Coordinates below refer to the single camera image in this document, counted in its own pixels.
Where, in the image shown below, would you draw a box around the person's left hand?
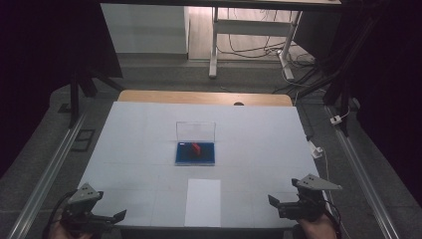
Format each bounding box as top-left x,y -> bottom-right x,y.
49,221 -> 96,239

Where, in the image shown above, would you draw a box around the dark curtain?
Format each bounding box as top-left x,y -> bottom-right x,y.
0,0 -> 123,177
293,0 -> 422,207

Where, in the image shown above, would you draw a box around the black floor plate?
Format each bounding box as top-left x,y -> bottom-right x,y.
70,128 -> 97,152

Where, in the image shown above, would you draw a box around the aluminium rail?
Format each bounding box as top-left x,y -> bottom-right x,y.
325,105 -> 401,239
7,112 -> 88,239

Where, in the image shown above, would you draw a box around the white plug adapter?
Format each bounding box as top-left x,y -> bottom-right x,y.
310,141 -> 323,159

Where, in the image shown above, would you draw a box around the white cabinet panel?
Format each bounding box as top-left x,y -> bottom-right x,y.
100,3 -> 191,55

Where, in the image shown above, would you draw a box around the blue box with clear lid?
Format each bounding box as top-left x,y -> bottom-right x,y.
174,120 -> 217,167

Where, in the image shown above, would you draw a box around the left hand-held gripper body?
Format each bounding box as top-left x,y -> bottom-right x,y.
61,182 -> 107,233

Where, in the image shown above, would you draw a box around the white desk frame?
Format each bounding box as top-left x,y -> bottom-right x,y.
208,6 -> 303,82

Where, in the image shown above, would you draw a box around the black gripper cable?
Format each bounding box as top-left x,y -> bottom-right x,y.
42,189 -> 78,239
322,198 -> 343,239

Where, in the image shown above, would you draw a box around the black metal stand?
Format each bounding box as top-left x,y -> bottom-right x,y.
68,64 -> 124,129
297,13 -> 386,137

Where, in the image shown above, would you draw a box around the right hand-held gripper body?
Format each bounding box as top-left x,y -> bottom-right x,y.
292,173 -> 343,223

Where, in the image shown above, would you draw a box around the white paper sheet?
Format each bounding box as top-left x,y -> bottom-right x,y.
184,178 -> 222,228

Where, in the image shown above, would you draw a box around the person's right hand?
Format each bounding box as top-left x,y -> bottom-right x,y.
296,214 -> 338,239

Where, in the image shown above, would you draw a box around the black floor cables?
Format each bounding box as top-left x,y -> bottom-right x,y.
217,9 -> 319,95

